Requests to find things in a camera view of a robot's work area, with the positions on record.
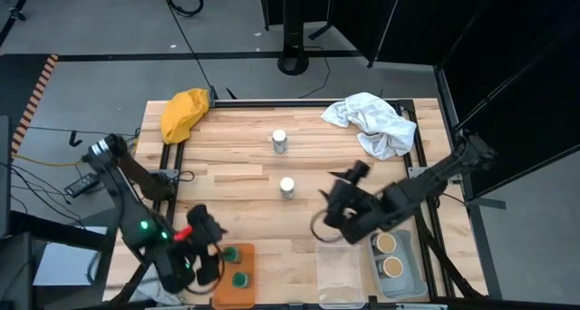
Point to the white towel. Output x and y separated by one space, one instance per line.
376 122

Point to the black power adapter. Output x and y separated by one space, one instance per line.
81 185

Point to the small black hook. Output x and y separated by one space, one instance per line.
74 138

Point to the yellow cloth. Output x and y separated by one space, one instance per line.
183 113

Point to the brown lid spice jar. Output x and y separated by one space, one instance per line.
384 243
392 267

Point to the white lid spice jar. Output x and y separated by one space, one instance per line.
279 140
287 187

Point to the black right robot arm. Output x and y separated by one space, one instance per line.
430 183

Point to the clear plastic container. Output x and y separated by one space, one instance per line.
340 274

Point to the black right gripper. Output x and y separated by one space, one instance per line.
351 208

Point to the grey plastic bin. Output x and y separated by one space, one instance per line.
414 274

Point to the orange black hazard strip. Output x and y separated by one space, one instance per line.
34 101

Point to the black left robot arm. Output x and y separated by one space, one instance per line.
131 210

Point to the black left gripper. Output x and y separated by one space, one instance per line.
201 224

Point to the white board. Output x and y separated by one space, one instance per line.
68 264

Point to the red tag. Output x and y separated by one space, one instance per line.
183 233

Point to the green lid spice jar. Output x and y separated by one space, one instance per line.
240 279
232 254

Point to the black aluminium table frame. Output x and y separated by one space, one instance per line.
317 103

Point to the black floor stand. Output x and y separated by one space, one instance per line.
293 38

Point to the orange plastic tray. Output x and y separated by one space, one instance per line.
229 298

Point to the black curtain panel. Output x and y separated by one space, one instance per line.
498 51

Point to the black tripod leg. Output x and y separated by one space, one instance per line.
16 11

